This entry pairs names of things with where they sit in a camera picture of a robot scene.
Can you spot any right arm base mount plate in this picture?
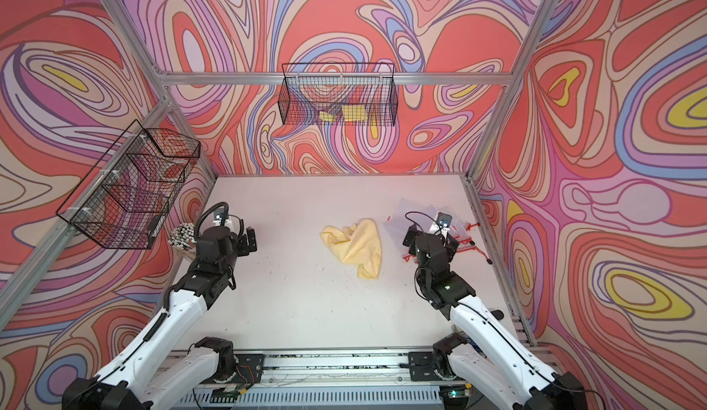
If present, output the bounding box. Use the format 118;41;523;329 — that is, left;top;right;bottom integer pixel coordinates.
401;350;485;382

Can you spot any aluminium front rail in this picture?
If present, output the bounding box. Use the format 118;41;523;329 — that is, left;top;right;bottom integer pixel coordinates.
197;347;463;392

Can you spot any black wire basket back wall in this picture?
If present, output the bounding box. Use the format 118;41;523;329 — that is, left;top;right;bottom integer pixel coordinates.
278;61;399;126

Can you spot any yellow microfiber cloth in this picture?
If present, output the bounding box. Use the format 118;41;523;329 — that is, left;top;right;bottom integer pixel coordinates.
320;218;382;279

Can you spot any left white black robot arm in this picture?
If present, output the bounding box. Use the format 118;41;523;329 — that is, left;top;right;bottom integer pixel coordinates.
61;226;257;409

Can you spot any black wire basket left wall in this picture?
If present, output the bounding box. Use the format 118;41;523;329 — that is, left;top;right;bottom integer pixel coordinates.
56;121;201;250

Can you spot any yellow sticky note pad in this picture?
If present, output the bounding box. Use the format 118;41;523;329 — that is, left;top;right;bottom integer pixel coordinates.
342;104;368;123

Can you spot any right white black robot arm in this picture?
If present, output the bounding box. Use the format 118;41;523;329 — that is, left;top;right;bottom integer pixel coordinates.
402;224;588;409

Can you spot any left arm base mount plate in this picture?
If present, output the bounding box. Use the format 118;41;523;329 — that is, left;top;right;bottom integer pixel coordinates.
201;353;265;385

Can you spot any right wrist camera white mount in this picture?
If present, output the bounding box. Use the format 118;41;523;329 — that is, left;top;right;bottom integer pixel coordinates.
436;212;453;237

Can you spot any black wire basket wall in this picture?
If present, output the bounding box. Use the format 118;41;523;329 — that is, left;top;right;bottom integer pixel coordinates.
56;121;201;250
278;61;399;126

